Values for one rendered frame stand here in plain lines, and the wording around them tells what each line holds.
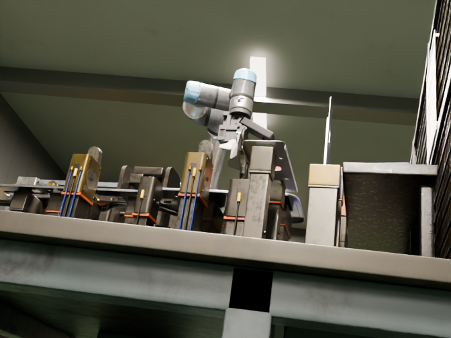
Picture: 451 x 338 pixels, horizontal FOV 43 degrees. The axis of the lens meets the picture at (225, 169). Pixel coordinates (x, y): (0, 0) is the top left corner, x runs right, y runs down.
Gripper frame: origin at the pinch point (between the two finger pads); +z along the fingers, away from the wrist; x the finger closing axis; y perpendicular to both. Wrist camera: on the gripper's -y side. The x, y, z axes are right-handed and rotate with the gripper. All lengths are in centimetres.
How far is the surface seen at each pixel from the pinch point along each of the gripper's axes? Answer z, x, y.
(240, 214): 22.5, 23.6, -8.2
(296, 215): 11.1, -6.1, -18.2
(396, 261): 42, 60, -44
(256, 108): -186, -275, 62
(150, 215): 22.7, 18.9, 17.2
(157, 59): -201, -220, 141
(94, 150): 2.3, 15.4, 40.2
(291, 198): 11.1, 7.0, -18.0
